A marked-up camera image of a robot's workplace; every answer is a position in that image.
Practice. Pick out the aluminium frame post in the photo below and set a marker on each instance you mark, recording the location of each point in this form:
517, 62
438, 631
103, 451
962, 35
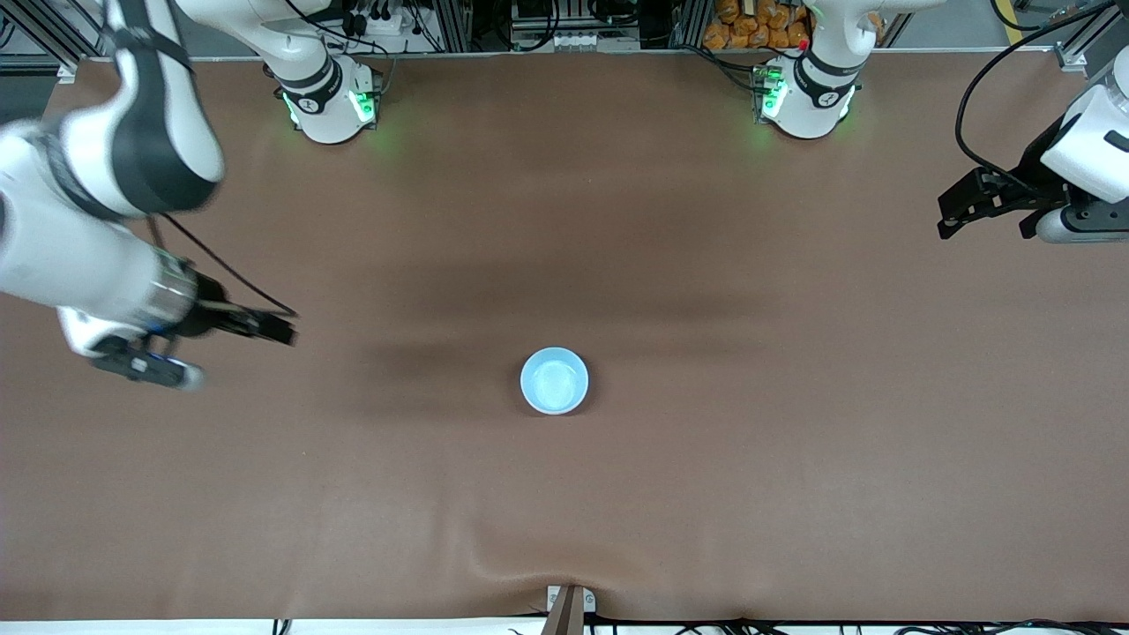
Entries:
690, 23
452, 25

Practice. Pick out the white power strip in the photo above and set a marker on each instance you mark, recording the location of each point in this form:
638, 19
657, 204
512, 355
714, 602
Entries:
379, 24

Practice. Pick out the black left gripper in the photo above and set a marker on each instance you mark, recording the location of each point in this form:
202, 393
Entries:
1030, 173

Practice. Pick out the orange objects bin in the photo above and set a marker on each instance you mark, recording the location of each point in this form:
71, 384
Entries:
758, 25

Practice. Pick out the metal clamp bracket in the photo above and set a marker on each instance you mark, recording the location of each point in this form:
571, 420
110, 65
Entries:
589, 601

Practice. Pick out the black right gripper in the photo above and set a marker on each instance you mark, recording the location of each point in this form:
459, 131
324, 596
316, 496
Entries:
209, 315

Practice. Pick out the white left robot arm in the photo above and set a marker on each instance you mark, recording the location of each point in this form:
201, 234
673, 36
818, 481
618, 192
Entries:
1094, 150

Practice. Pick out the metal corner bracket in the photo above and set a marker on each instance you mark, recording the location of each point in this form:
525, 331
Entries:
68, 70
1072, 57

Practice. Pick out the brown table mat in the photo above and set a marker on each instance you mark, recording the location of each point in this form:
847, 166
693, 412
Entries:
564, 220

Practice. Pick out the blue bowl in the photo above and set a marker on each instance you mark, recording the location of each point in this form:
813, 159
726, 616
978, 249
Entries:
554, 381

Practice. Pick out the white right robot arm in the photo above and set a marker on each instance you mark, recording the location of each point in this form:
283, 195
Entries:
88, 256

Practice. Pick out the white connector strip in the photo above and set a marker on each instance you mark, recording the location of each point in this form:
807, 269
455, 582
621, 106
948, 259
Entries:
578, 41

